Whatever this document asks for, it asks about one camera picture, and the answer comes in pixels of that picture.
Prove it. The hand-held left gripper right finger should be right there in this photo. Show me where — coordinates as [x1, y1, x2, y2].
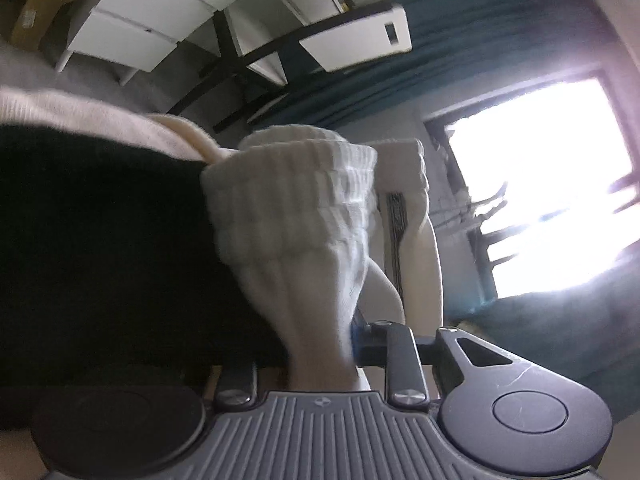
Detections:
[351, 320, 526, 408]

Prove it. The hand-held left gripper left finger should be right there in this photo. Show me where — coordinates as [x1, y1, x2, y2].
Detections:
[215, 359, 259, 406]

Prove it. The white knit garment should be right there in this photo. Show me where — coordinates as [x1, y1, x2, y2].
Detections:
[0, 85, 446, 392]

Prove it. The dark cloth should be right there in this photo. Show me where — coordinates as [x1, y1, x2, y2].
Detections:
[0, 125, 291, 431]

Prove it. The bright window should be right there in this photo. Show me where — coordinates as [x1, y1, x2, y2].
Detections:
[425, 77, 640, 301]

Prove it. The white desk with drawers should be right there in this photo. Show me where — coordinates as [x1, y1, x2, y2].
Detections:
[55, 0, 346, 88]

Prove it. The cardboard box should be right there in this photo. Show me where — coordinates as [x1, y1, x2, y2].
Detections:
[10, 0, 96, 51]

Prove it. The white chair with black frame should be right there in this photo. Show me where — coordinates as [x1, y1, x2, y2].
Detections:
[165, 4, 413, 133]

